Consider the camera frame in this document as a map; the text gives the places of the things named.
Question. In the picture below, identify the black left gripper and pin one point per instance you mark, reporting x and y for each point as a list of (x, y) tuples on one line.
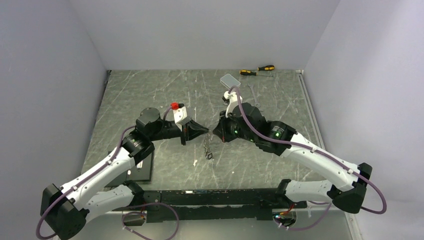
[(192, 130)]

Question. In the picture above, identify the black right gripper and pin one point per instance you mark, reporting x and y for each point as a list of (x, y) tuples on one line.
[(221, 130)]

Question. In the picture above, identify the metal key organizer plate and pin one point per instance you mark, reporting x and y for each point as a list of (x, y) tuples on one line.
[(206, 145)]

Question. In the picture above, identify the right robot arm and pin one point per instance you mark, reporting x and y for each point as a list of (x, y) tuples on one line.
[(344, 184)]

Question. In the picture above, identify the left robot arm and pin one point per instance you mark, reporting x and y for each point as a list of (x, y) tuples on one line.
[(66, 209)]

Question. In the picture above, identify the small silver wrench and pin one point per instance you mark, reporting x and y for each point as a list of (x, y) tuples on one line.
[(256, 102)]

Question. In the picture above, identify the clear plastic box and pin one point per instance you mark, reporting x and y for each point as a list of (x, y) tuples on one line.
[(229, 81)]

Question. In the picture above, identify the yellow black screwdriver front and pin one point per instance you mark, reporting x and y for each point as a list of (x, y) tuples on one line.
[(245, 72)]

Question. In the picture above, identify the yellow black screwdriver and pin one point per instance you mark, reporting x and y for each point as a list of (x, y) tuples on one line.
[(265, 68), (245, 72)]

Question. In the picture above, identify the black flat box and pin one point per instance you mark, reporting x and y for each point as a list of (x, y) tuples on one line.
[(142, 172)]

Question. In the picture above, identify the yellow black screwdriver rear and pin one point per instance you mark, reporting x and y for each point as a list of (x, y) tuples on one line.
[(265, 68)]

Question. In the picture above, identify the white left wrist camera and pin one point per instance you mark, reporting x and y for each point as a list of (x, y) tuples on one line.
[(181, 116)]

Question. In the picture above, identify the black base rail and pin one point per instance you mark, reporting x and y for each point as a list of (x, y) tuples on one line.
[(261, 204)]

